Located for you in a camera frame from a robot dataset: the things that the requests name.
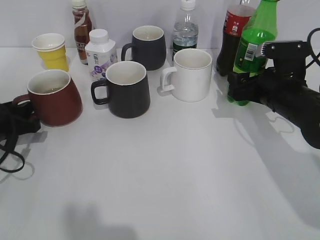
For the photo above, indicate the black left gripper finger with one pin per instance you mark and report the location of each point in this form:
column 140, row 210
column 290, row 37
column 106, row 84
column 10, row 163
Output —
column 23, row 109
column 27, row 126

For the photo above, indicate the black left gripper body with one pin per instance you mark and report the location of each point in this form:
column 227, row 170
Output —
column 9, row 125

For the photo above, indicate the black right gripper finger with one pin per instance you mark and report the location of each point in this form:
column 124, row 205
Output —
column 243, row 87

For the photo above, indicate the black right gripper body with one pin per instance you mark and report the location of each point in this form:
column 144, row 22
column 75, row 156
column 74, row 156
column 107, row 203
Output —
column 283, row 92

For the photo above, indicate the red ceramic mug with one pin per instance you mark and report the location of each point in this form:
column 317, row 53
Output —
column 54, row 96

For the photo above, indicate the green soda bottle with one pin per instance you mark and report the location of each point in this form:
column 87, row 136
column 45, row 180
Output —
column 262, row 27

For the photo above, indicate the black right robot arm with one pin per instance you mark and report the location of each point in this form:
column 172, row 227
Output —
column 309, row 123

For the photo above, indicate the yellow paper cup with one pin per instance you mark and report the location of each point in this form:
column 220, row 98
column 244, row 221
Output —
column 51, row 49

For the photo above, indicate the white ceramic mug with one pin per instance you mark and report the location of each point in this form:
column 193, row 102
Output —
column 189, row 78

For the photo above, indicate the cola bottle red label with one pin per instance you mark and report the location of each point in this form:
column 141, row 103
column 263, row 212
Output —
column 237, row 16

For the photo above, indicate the clear water bottle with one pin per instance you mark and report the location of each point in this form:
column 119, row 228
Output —
column 185, row 30

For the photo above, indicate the white milk bottle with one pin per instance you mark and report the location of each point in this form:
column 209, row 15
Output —
column 101, row 53

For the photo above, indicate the brown tea bottle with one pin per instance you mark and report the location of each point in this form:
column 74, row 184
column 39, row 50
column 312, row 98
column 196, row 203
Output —
column 82, row 27

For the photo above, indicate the black rear ceramic mug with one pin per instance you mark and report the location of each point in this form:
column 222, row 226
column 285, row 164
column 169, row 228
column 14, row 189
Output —
column 148, row 47

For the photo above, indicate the black ceramic mug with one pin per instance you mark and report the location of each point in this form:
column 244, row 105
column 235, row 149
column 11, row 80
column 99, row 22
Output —
column 125, row 90
column 148, row 47

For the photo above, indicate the black front ceramic mug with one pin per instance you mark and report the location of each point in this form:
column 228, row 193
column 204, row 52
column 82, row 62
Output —
column 125, row 90

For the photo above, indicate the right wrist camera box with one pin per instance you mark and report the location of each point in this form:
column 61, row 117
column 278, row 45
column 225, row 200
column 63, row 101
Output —
column 289, row 56

